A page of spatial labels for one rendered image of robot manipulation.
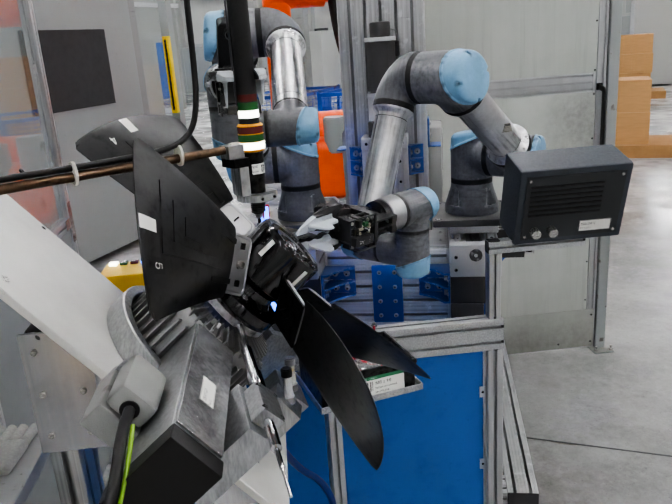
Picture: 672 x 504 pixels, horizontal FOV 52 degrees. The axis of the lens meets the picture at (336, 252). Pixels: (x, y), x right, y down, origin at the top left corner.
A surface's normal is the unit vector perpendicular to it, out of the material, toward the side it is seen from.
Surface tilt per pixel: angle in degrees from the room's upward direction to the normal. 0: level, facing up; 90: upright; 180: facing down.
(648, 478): 0
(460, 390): 90
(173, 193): 75
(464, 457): 90
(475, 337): 90
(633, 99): 90
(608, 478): 0
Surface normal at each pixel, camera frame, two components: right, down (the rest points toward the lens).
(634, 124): -0.32, 0.30
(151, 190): 0.90, -0.26
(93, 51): 0.94, 0.04
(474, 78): 0.70, 0.09
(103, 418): 0.10, 0.29
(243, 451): 0.29, 0.46
